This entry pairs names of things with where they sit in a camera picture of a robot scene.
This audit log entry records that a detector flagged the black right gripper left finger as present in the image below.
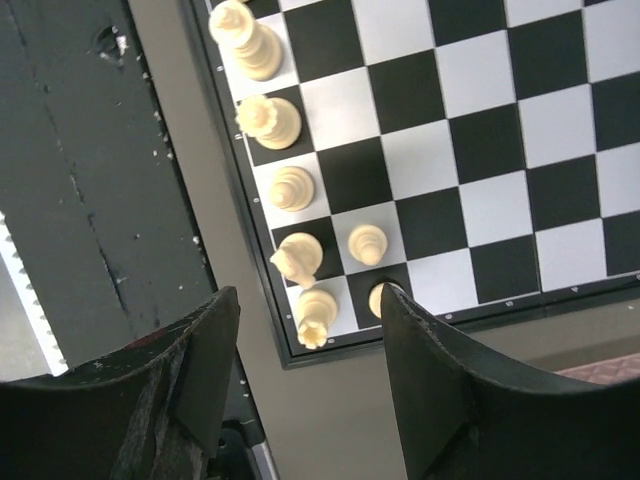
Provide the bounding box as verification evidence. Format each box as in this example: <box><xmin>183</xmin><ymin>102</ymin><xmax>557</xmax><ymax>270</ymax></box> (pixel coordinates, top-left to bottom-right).
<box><xmin>1</xmin><ymin>287</ymin><xmax>240</xmax><ymax>479</ymax></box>

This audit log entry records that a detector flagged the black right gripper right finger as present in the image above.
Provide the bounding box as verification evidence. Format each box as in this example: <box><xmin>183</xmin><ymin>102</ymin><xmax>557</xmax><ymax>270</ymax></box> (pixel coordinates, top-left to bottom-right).
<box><xmin>381</xmin><ymin>284</ymin><xmax>639</xmax><ymax>479</ymax></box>

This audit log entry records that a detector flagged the white pawn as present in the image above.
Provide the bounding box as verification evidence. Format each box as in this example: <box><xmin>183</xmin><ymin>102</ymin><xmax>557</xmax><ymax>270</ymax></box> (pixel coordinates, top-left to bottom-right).
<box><xmin>368</xmin><ymin>282</ymin><xmax>403</xmax><ymax>319</ymax></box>

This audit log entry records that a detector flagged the white corner rook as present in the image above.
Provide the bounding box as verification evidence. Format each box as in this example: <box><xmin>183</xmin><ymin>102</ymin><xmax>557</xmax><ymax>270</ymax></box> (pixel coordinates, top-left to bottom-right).
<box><xmin>294</xmin><ymin>288</ymin><xmax>338</xmax><ymax>350</ymax></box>

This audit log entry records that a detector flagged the white knight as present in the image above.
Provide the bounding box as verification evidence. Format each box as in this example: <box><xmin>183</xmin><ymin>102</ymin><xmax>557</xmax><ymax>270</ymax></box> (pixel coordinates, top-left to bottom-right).
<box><xmin>269</xmin><ymin>232</ymin><xmax>323</xmax><ymax>289</ymax></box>

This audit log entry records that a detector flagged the black white chess board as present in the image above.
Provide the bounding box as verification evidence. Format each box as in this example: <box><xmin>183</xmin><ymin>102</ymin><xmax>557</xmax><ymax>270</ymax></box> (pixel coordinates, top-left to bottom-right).
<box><xmin>184</xmin><ymin>1</ymin><xmax>639</xmax><ymax>367</ymax></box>

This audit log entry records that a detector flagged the pink metal tray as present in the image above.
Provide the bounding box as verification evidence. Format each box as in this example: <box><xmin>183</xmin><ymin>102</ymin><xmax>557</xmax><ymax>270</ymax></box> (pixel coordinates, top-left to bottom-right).
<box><xmin>557</xmin><ymin>353</ymin><xmax>640</xmax><ymax>385</ymax></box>

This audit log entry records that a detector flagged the white queen piece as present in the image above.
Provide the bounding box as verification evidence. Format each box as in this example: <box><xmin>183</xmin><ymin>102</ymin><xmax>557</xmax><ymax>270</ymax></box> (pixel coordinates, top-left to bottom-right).
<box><xmin>235</xmin><ymin>95</ymin><xmax>302</xmax><ymax>150</ymax></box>

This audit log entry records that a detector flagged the white king piece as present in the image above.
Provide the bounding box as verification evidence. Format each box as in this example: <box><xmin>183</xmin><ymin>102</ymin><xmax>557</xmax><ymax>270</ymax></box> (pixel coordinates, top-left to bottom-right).
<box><xmin>208</xmin><ymin>1</ymin><xmax>283</xmax><ymax>81</ymax></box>

